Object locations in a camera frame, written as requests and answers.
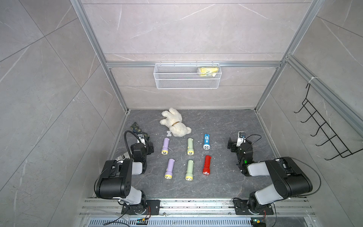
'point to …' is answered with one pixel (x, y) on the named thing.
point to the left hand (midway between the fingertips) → (143, 140)
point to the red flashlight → (206, 168)
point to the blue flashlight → (206, 145)
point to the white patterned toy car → (123, 156)
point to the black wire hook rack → (341, 149)
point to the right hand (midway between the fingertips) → (238, 138)
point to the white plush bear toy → (173, 120)
